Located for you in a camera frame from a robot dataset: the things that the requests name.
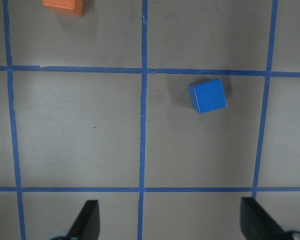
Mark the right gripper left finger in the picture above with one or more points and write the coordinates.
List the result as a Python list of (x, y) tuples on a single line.
[(87, 224)]

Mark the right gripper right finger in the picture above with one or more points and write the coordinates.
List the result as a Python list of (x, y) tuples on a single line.
[(257, 224)]

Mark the blue wooden block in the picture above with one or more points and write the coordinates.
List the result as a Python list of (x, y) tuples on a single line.
[(207, 95)]

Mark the orange wooden block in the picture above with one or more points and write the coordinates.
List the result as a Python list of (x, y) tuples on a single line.
[(72, 8)]

